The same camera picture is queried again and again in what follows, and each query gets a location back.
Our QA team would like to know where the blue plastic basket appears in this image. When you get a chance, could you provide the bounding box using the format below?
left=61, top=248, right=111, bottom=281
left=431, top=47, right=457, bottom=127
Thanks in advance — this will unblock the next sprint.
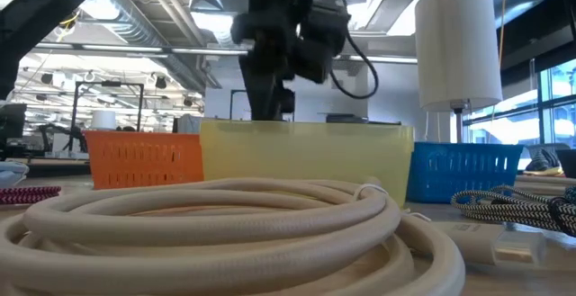
left=406, top=141, right=525, bottom=204

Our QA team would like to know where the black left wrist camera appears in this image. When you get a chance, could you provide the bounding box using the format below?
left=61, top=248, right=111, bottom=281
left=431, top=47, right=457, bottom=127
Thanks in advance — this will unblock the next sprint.
left=294, top=0, right=352, bottom=85

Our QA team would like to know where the window with dark frame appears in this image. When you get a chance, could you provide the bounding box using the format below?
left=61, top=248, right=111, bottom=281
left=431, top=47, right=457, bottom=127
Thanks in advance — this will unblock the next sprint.
left=463, top=57, right=576, bottom=149

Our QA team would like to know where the long ceiling light strip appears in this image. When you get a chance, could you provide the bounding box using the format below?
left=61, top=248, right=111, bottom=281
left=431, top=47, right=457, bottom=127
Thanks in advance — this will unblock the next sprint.
left=34, top=42, right=249, bottom=57

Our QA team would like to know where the yellow translucent plastic bin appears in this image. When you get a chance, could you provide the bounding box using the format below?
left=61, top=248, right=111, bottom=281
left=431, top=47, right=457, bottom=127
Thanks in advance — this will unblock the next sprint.
left=200, top=119, right=415, bottom=208

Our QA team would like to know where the black tubular frame stand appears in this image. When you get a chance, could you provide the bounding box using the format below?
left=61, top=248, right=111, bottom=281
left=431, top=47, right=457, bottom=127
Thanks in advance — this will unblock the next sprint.
left=69, top=81, right=145, bottom=153

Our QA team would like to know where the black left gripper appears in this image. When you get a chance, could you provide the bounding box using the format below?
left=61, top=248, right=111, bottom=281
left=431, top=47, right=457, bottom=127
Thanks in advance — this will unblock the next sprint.
left=230, top=0, right=316, bottom=121

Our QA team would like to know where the beige USB cable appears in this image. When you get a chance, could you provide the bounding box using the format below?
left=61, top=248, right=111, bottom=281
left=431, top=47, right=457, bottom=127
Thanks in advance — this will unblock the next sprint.
left=0, top=176, right=548, bottom=296

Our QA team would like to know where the grey zigzag braided cable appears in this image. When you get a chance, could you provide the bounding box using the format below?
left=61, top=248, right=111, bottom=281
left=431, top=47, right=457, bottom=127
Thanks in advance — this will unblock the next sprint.
left=450, top=184, right=562, bottom=234

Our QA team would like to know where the dark computer monitor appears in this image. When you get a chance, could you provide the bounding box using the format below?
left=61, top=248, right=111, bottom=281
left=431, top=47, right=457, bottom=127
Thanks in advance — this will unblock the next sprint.
left=0, top=103, right=28, bottom=151

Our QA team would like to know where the orange plastic basket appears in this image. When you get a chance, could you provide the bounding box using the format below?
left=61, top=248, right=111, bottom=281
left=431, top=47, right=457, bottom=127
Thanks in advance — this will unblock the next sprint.
left=84, top=130, right=204, bottom=191

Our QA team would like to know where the black left camera cable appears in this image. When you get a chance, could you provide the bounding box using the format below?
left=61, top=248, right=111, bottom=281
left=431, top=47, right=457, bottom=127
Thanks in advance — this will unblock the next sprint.
left=329, top=0, right=380, bottom=101

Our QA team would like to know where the striped fabric item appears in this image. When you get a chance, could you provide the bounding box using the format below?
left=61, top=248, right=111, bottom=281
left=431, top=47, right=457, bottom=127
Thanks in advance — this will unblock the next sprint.
left=524, top=146, right=563, bottom=176

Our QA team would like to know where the magenta braided cable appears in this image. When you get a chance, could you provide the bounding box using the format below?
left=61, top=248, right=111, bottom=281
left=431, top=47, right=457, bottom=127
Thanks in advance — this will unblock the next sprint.
left=0, top=185, right=62, bottom=206

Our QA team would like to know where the small white lamp shade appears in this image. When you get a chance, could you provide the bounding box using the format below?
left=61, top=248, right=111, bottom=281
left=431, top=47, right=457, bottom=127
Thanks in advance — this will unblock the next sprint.
left=91, top=109, right=117, bottom=130

